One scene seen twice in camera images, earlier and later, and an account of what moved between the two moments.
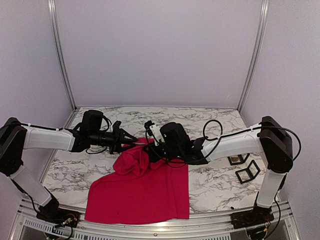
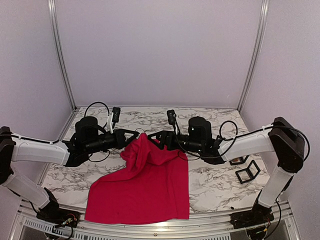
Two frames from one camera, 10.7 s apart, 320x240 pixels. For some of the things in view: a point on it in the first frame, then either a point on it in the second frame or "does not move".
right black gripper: (153, 156) to (164, 134)
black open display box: (242, 158) does not move
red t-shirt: (140, 191) does not move
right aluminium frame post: (265, 7) does not move
